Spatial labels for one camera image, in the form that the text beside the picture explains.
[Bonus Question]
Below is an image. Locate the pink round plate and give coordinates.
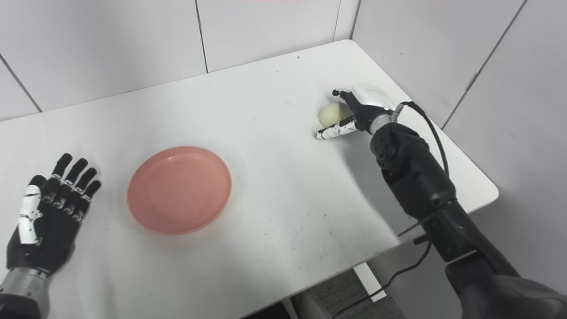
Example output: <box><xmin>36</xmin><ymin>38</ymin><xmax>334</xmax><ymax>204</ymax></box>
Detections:
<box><xmin>127</xmin><ymin>146</ymin><xmax>233</xmax><ymax>236</ymax></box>

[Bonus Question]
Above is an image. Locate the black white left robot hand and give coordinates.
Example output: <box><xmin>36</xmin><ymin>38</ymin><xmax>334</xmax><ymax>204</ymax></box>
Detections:
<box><xmin>6</xmin><ymin>153</ymin><xmax>102</xmax><ymax>277</ymax></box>

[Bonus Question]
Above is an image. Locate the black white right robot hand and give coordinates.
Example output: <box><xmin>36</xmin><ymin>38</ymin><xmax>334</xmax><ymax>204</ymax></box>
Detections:
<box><xmin>316</xmin><ymin>84</ymin><xmax>395</xmax><ymax>140</ymax></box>

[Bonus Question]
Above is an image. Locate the thin black cable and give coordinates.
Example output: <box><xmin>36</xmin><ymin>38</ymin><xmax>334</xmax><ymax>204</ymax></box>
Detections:
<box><xmin>331</xmin><ymin>222</ymin><xmax>434</xmax><ymax>319</ymax></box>

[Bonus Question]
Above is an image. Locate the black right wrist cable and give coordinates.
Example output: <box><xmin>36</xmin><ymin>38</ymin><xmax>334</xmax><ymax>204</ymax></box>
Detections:
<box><xmin>390</xmin><ymin>101</ymin><xmax>450</xmax><ymax>179</ymax></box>

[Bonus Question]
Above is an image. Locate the white table leg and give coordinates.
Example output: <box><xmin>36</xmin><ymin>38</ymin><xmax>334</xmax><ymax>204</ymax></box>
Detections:
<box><xmin>282</xmin><ymin>262</ymin><xmax>387</xmax><ymax>319</ymax></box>

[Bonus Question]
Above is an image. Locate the cream steamed bun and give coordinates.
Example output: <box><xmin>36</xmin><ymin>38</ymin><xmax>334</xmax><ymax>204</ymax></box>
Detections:
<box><xmin>318</xmin><ymin>102</ymin><xmax>353</xmax><ymax>129</ymax></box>

